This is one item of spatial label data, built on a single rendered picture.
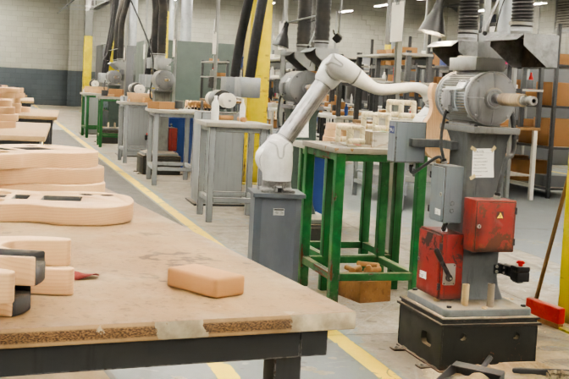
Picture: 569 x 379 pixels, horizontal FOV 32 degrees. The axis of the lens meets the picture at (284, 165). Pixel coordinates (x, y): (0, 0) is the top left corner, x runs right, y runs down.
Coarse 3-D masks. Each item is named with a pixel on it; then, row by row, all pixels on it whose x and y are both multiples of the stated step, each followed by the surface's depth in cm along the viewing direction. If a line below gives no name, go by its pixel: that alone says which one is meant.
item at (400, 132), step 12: (396, 120) 485; (396, 132) 479; (408, 132) 481; (420, 132) 483; (396, 144) 480; (408, 144) 482; (396, 156) 480; (408, 156) 482; (420, 156) 484; (420, 168) 483
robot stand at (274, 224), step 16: (256, 192) 519; (256, 208) 520; (272, 208) 518; (288, 208) 520; (256, 224) 520; (272, 224) 519; (288, 224) 521; (256, 240) 520; (272, 240) 520; (288, 240) 521; (256, 256) 521; (272, 256) 521; (288, 256) 522; (288, 272) 523
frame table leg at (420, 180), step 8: (424, 160) 572; (416, 168) 575; (424, 168) 572; (416, 176) 574; (424, 176) 573; (416, 184) 574; (424, 184) 573; (416, 192) 574; (424, 192) 574; (416, 200) 574; (424, 200) 574; (416, 208) 574; (424, 208) 575; (416, 216) 574; (416, 224) 574; (416, 232) 574; (416, 240) 575; (416, 248) 576; (416, 256) 576; (416, 264) 576; (416, 272) 577; (416, 280) 577; (408, 288) 581
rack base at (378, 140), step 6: (354, 132) 599; (366, 132) 582; (372, 132) 574; (378, 132) 575; (384, 132) 577; (354, 138) 598; (366, 138) 582; (372, 138) 574; (378, 138) 576; (384, 138) 577; (366, 144) 582; (372, 144) 575; (378, 144) 576; (384, 144) 577
